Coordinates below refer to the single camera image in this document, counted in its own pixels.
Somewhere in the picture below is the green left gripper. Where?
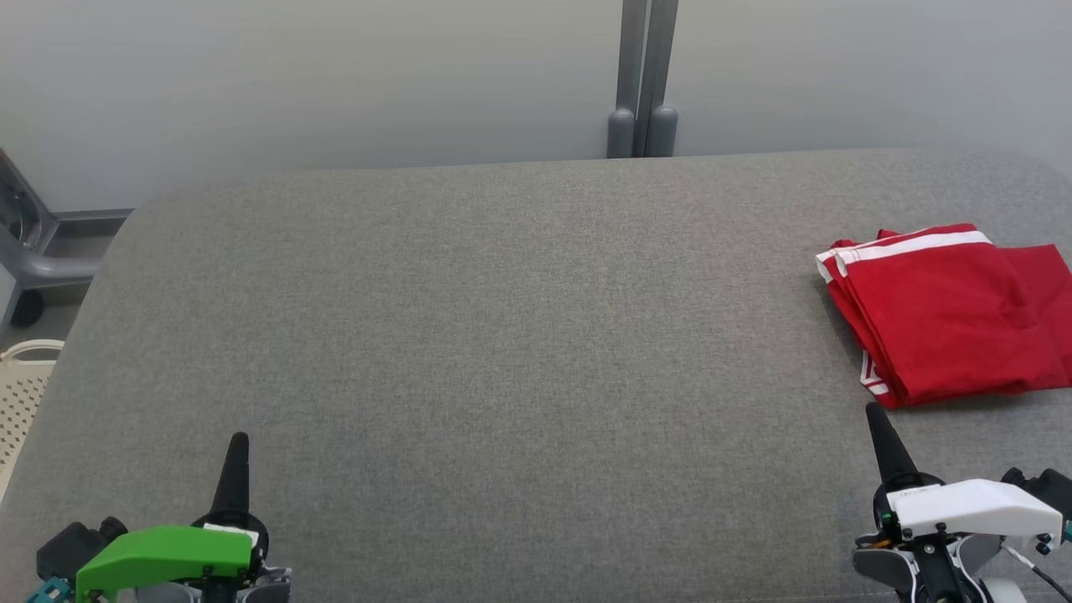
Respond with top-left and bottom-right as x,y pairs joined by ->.
75,432 -> 271,600

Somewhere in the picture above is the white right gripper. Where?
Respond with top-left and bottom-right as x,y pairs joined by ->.
864,402 -> 1064,542

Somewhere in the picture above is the red basketball jersey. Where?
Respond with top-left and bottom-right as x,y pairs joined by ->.
815,239 -> 1072,410

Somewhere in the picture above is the cream perforated laundry basket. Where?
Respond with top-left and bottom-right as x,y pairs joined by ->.
0,339 -> 66,503

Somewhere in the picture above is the thin black right gripper cable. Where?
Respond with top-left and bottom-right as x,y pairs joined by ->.
1001,544 -> 1072,600

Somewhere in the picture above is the left camera cable teal plug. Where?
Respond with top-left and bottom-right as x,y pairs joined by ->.
27,575 -> 75,603

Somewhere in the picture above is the grey metal wheeled frame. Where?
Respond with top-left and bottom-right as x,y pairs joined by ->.
0,149 -> 133,329

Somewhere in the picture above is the grey double partition post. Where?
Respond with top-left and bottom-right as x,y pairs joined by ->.
606,0 -> 680,159

